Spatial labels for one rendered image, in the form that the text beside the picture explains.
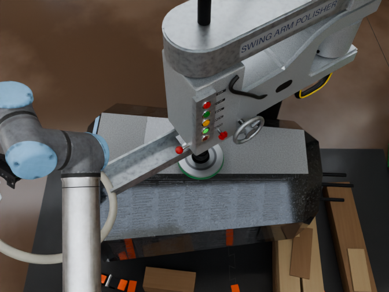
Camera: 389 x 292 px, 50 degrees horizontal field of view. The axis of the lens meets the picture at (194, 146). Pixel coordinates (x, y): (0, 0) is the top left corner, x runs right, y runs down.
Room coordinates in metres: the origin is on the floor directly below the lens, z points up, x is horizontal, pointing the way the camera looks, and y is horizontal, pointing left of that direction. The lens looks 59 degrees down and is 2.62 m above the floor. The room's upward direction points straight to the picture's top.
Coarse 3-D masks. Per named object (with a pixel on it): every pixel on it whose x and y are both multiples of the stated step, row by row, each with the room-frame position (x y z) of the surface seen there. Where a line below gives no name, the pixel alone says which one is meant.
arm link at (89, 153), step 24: (72, 144) 0.48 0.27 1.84; (96, 144) 0.50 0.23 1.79; (72, 168) 0.44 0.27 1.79; (96, 168) 0.45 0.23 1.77; (72, 192) 0.39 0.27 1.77; (96, 192) 0.40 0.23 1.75; (72, 216) 0.35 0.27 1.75; (96, 216) 0.35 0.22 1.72; (72, 240) 0.30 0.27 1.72; (96, 240) 0.30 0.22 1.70; (72, 264) 0.25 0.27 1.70; (96, 264) 0.26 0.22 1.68; (72, 288) 0.21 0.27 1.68; (96, 288) 0.21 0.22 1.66
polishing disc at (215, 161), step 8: (184, 144) 1.03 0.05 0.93; (216, 152) 0.99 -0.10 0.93; (184, 160) 0.94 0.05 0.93; (192, 160) 0.94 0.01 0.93; (208, 160) 0.94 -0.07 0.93; (216, 160) 0.94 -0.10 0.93; (184, 168) 0.90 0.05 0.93; (192, 168) 0.90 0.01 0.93; (200, 168) 0.90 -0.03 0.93; (208, 168) 0.90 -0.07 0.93; (216, 168) 0.90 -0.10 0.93; (200, 176) 0.86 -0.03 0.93
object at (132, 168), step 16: (144, 144) 0.89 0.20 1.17; (160, 144) 0.91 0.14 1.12; (176, 144) 0.91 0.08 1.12; (112, 160) 0.81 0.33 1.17; (128, 160) 0.83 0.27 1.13; (144, 160) 0.83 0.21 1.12; (160, 160) 0.84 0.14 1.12; (176, 160) 0.83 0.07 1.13; (112, 176) 0.76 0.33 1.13; (128, 176) 0.76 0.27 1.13; (144, 176) 0.75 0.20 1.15; (112, 192) 0.67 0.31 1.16
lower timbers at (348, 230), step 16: (336, 192) 1.15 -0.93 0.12; (336, 208) 1.04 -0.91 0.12; (352, 208) 1.04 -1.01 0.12; (336, 224) 0.94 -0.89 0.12; (352, 224) 0.94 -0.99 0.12; (336, 240) 0.84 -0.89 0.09; (352, 240) 0.83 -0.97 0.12; (272, 256) 0.76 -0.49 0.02; (336, 256) 0.76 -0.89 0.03; (368, 272) 0.64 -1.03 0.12; (352, 288) 0.55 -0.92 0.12
